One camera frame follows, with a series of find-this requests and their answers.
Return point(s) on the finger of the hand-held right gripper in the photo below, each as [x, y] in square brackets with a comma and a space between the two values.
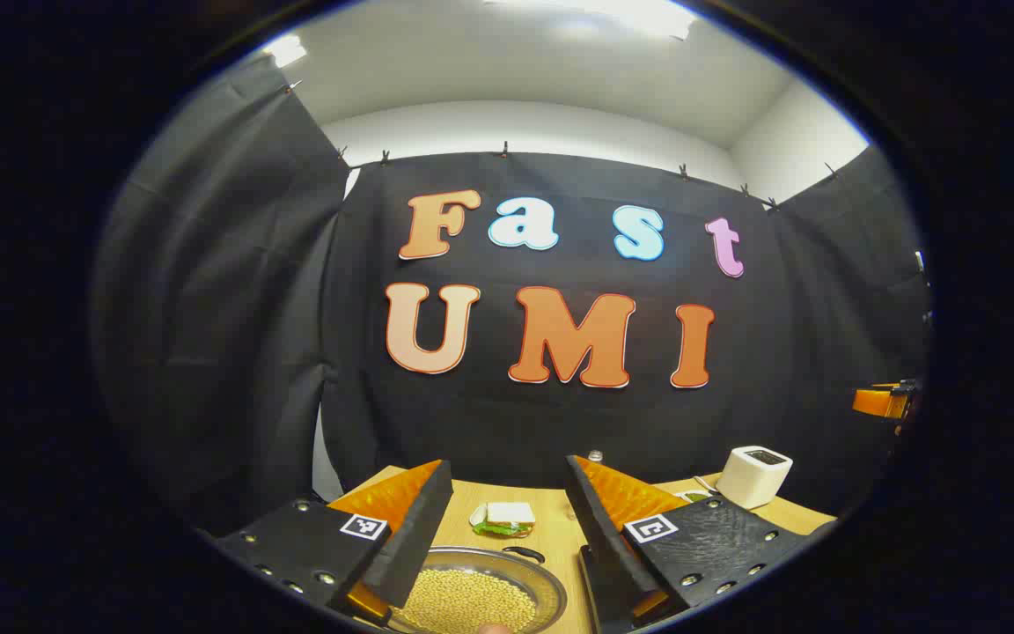
[877, 402]

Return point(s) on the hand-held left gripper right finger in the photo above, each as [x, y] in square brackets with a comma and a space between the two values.
[602, 546]

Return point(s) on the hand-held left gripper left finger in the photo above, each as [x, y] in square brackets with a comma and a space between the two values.
[410, 537]

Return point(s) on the pile of soybeans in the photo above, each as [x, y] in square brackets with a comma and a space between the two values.
[472, 603]

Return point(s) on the small white plate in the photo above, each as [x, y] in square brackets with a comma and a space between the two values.
[475, 516]

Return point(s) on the white toaster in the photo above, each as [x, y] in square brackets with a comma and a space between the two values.
[752, 480]

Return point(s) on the black backdrop cloth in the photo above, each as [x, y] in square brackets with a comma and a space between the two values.
[234, 291]

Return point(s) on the ceiling light panel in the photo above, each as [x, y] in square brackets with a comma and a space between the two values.
[613, 13]
[285, 50]

